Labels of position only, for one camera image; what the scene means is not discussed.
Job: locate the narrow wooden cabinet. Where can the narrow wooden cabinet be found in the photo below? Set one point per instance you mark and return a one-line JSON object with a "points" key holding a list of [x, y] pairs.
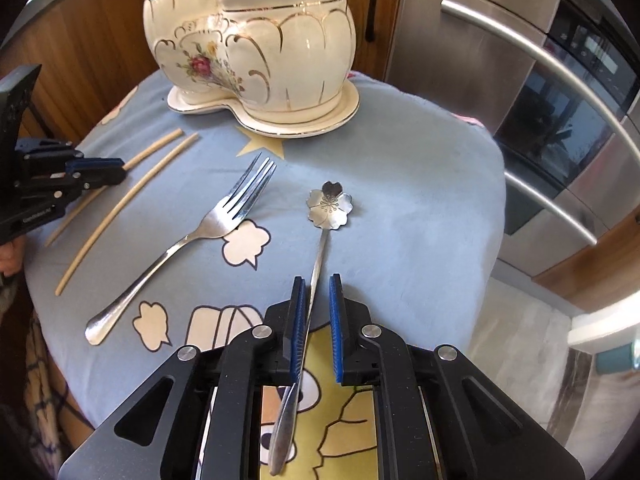
{"points": [[600, 265]]}

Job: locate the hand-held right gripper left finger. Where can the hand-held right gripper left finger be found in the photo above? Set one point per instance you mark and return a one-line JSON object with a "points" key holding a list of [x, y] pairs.
{"points": [[298, 330]]}

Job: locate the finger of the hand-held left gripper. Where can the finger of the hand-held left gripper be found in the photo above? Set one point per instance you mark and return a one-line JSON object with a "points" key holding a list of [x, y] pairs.
{"points": [[100, 176], [97, 163]]}

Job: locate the silver metal fork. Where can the silver metal fork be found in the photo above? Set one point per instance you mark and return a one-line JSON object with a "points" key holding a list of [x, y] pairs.
{"points": [[215, 220]]}

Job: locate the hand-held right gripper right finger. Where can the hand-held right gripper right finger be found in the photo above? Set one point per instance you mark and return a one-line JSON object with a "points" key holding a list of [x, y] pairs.
{"points": [[336, 330]]}

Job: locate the metal spoon with flower head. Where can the metal spoon with flower head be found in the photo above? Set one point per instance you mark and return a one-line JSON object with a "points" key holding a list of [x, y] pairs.
{"points": [[327, 205]]}

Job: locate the stainless steel built-in oven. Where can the stainless steel built-in oven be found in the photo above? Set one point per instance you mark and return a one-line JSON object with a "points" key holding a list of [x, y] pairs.
{"points": [[500, 60]]}

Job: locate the wooden chopstick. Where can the wooden chopstick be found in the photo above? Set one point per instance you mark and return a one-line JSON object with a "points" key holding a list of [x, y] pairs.
{"points": [[150, 149], [125, 200]]}

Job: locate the white floral ceramic cutlery holder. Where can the white floral ceramic cutlery holder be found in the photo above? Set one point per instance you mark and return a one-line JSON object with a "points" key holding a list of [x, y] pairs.
{"points": [[300, 50]]}

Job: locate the person's left hand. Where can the person's left hand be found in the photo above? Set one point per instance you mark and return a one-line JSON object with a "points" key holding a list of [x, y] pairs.
{"points": [[10, 260]]}

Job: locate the plaid cloth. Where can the plaid cloth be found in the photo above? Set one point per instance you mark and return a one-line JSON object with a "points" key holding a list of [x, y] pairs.
{"points": [[50, 375]]}

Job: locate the blue cartoon printed cloth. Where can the blue cartoon printed cloth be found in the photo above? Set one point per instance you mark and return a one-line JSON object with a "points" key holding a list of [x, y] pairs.
{"points": [[400, 210]]}

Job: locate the white ceramic tray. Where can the white ceramic tray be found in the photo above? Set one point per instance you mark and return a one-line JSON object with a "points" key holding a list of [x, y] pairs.
{"points": [[300, 130]]}

